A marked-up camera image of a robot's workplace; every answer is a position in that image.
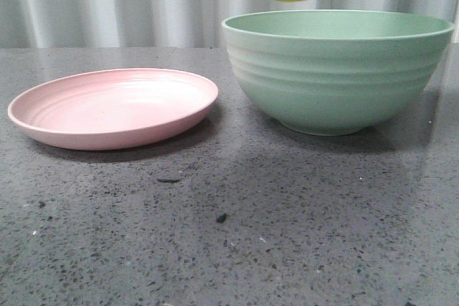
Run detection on black debris chip centre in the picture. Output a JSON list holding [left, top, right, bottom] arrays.
[[216, 213, 227, 224]]

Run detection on pink plastic plate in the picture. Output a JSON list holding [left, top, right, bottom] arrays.
[[8, 68, 218, 150]]

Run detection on flat black debris sliver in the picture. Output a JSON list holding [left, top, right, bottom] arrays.
[[156, 178, 181, 183]]

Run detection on green ribbed plastic bowl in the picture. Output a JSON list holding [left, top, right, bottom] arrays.
[[222, 9, 454, 135]]

